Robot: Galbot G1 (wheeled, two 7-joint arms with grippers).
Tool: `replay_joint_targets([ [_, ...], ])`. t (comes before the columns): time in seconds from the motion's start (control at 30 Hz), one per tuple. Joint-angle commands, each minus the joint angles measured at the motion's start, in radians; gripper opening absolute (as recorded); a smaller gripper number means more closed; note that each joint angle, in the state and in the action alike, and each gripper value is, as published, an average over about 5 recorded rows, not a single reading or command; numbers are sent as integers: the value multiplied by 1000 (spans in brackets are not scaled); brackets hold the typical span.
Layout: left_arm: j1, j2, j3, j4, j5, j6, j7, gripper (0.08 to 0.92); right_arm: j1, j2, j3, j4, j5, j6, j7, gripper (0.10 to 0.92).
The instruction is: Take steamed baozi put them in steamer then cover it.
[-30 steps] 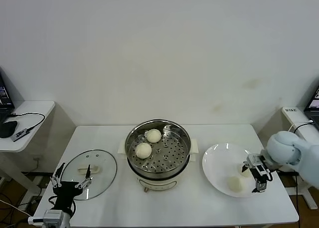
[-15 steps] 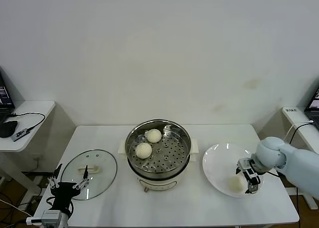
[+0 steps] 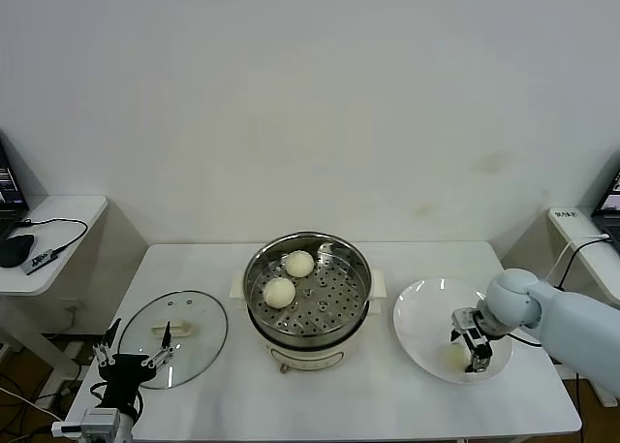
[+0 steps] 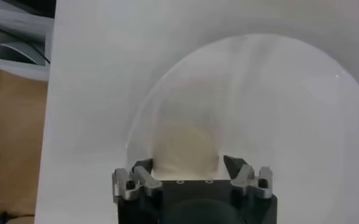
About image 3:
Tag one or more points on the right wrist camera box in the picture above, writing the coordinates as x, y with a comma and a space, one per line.
465, 319

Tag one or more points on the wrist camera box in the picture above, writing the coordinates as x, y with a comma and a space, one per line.
465, 319
97, 422

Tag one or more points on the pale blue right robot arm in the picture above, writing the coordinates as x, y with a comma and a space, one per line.
567, 326

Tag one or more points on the black usb drive with print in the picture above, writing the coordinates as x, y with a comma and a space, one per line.
39, 262

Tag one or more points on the white steamed baozi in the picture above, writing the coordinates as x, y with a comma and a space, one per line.
299, 263
453, 358
279, 293

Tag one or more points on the white round plate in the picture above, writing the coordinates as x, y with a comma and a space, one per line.
421, 317

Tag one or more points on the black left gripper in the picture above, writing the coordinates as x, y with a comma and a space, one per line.
123, 377

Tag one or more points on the white side table with label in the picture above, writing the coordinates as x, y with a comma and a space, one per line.
564, 230

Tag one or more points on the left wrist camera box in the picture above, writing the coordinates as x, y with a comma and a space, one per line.
97, 422

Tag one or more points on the black laptop showing camera view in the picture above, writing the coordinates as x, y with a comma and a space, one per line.
610, 205

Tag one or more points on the white side table with mouse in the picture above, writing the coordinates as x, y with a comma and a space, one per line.
63, 210

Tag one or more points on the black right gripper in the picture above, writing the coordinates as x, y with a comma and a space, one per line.
478, 346

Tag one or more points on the cream electric cooking pot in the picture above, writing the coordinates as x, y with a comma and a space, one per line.
310, 356

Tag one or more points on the stainless steel steamer basket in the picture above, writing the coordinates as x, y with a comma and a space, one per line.
339, 259

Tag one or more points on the black computer mouse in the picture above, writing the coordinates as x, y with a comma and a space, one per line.
17, 249

